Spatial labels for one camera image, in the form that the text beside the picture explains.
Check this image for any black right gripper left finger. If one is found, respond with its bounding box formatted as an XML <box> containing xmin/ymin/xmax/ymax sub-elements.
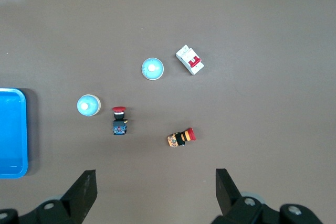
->
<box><xmin>0</xmin><ymin>168</ymin><xmax>98</xmax><ymax>224</ymax></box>

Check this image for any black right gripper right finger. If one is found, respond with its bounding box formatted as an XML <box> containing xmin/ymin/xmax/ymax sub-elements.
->
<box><xmin>211</xmin><ymin>168</ymin><xmax>327</xmax><ymax>224</ymax></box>

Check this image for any blue call bell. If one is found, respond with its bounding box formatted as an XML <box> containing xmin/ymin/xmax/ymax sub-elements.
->
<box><xmin>141</xmin><ymin>57</ymin><xmax>165</xmax><ymax>81</ymax></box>
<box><xmin>76</xmin><ymin>94</ymin><xmax>101</xmax><ymax>117</ymax></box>

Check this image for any orange emergency stop button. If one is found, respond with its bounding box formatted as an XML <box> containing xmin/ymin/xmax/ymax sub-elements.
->
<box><xmin>167</xmin><ymin>127</ymin><xmax>197</xmax><ymax>148</ymax></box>

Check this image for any blue plastic tray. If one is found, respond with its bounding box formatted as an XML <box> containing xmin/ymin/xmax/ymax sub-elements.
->
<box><xmin>0</xmin><ymin>88</ymin><xmax>28</xmax><ymax>179</ymax></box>

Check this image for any brown table mat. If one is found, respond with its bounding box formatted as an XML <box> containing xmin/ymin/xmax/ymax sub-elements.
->
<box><xmin>0</xmin><ymin>0</ymin><xmax>336</xmax><ymax>224</ymax></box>

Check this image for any white circuit breaker red lever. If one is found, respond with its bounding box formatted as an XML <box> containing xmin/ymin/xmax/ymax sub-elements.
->
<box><xmin>175</xmin><ymin>44</ymin><xmax>205</xmax><ymax>76</ymax></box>

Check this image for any red mushroom pushbutton switch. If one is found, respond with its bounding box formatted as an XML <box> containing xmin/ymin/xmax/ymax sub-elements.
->
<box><xmin>111</xmin><ymin>106</ymin><xmax>129</xmax><ymax>136</ymax></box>

